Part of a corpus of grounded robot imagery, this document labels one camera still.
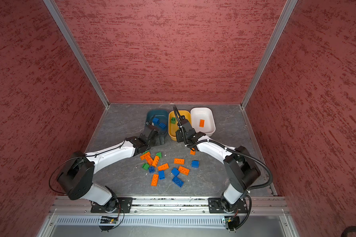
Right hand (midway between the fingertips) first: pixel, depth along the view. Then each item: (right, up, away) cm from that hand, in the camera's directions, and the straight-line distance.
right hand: (179, 135), depth 90 cm
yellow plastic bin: (-6, +3, +15) cm, 16 cm away
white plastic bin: (+14, +14, +24) cm, 31 cm away
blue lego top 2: (-13, +6, +15) cm, 20 cm away
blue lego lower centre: (-11, -23, -5) cm, 26 cm away
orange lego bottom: (-14, -25, -9) cm, 30 cm away
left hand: (-14, -3, 0) cm, 14 cm away
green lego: (-20, -18, -5) cm, 27 cm away
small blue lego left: (-17, -20, -5) cm, 27 cm away
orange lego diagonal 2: (0, -16, -1) cm, 16 cm away
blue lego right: (+9, -17, -2) cm, 20 cm away
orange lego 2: (-15, -15, -3) cm, 21 cm away
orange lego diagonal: (-18, -16, 0) cm, 25 cm away
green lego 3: (-13, -12, 0) cm, 18 cm away
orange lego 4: (+2, -21, -4) cm, 21 cm away
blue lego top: (-18, +9, +16) cm, 26 cm away
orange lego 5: (+16, +7, +17) cm, 24 cm away
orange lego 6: (+8, -12, +2) cm, 14 cm away
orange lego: (-21, -13, 0) cm, 25 cm away
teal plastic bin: (-15, +8, +17) cm, 24 cm away
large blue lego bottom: (-1, -26, -8) cm, 27 cm away
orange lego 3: (-10, -19, -3) cm, 22 cm away
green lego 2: (-5, +9, +16) cm, 19 cm away
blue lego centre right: (-2, -22, -5) cm, 22 cm away
